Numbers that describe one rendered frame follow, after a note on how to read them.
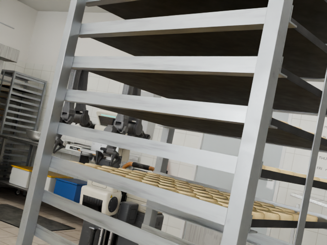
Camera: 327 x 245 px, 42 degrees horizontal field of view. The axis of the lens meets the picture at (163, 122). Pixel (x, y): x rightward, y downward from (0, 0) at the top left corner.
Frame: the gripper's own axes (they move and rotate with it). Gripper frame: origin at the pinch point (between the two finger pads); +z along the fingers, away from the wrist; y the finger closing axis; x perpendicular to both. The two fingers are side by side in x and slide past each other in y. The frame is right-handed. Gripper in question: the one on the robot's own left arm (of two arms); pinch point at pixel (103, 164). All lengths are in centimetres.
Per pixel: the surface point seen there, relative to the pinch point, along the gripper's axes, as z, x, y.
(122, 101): 31, -122, 89
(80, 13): 8, -126, 67
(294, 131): 32, -120, 127
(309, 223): 42, -97, 130
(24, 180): -49, 244, -298
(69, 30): 13, -126, 66
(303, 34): 18, -130, 127
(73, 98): 29, -117, 70
